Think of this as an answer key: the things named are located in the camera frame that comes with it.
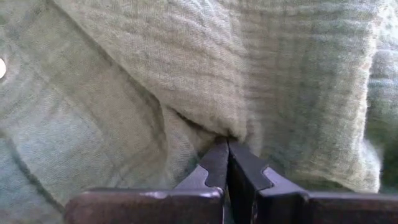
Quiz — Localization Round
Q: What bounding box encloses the dark green button shirt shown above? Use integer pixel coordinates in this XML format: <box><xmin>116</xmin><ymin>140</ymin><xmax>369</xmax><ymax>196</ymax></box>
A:
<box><xmin>0</xmin><ymin>0</ymin><xmax>398</xmax><ymax>224</ymax></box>

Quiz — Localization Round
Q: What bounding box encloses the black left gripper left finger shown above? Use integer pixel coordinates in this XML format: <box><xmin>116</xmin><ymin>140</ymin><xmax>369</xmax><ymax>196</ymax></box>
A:
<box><xmin>64</xmin><ymin>139</ymin><xmax>229</xmax><ymax>224</ymax></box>

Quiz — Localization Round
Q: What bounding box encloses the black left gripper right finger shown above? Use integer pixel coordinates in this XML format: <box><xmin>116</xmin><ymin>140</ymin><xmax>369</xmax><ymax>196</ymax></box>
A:
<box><xmin>228</xmin><ymin>142</ymin><xmax>398</xmax><ymax>224</ymax></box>

